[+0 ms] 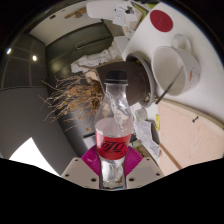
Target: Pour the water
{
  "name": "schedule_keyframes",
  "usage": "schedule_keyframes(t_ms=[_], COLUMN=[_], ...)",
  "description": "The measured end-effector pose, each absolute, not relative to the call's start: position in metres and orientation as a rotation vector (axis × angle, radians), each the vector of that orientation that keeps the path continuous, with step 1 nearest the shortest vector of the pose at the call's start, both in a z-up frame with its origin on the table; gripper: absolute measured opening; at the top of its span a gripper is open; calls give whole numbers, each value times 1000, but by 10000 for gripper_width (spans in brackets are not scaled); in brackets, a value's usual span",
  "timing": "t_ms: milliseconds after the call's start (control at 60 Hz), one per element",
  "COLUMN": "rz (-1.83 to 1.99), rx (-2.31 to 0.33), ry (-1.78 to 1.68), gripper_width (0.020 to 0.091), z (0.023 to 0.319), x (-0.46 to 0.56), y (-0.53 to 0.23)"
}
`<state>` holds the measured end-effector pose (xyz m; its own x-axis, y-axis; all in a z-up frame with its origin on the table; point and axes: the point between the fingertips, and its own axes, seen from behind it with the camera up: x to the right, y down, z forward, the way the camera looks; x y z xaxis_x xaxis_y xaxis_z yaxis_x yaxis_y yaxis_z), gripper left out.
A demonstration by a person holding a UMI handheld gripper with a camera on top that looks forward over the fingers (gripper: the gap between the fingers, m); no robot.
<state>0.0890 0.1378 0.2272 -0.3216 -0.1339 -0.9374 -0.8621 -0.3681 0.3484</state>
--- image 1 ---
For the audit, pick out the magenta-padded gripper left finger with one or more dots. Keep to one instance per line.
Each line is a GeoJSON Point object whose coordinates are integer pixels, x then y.
{"type": "Point", "coordinates": [80, 171]}

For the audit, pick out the grey folded paper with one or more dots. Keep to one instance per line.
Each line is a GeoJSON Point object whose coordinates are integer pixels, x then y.
{"type": "Point", "coordinates": [146, 133]}

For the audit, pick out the white mug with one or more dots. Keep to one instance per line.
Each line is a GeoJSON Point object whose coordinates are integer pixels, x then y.
{"type": "Point", "coordinates": [170, 66]}

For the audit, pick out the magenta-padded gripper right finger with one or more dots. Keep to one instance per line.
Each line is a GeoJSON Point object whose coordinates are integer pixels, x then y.
{"type": "Point", "coordinates": [143, 171]}

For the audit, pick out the tall white plaster statue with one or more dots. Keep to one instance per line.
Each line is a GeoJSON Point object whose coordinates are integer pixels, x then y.
{"type": "Point", "coordinates": [90, 61]}

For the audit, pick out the flat round red coaster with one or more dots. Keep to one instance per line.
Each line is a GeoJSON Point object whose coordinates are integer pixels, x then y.
{"type": "Point", "coordinates": [161, 20]}

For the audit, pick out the round ceiling light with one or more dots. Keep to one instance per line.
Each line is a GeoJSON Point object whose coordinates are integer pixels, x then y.
{"type": "Point", "coordinates": [8, 51]}
{"type": "Point", "coordinates": [34, 57]}

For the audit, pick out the light wooden board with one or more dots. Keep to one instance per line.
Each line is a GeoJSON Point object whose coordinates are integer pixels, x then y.
{"type": "Point", "coordinates": [190, 140]}

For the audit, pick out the yellow tag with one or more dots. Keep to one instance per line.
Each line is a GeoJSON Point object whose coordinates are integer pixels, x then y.
{"type": "Point", "coordinates": [157, 122]}

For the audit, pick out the small white cup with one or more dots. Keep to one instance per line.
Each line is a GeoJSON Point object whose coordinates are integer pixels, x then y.
{"type": "Point", "coordinates": [141, 114]}

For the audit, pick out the white papers stack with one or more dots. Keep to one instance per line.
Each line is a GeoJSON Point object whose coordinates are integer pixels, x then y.
{"type": "Point", "coordinates": [121, 16]}

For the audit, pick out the white chair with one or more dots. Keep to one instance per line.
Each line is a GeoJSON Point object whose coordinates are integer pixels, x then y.
{"type": "Point", "coordinates": [100, 8]}

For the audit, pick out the thin brush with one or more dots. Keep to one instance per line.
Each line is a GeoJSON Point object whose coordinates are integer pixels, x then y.
{"type": "Point", "coordinates": [166, 88]}

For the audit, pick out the dried plant in grey pot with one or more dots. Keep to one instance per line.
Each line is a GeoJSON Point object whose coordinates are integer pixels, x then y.
{"type": "Point", "coordinates": [136, 80]}

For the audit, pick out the cardboard box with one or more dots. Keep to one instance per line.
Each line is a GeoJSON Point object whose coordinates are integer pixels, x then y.
{"type": "Point", "coordinates": [90, 76]}

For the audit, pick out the wooden figure statue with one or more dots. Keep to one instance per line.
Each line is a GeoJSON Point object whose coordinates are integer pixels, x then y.
{"type": "Point", "coordinates": [77, 13]}

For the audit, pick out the clear red-labelled drink bottle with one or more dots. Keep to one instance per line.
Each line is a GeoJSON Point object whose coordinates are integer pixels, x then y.
{"type": "Point", "coordinates": [112, 146]}

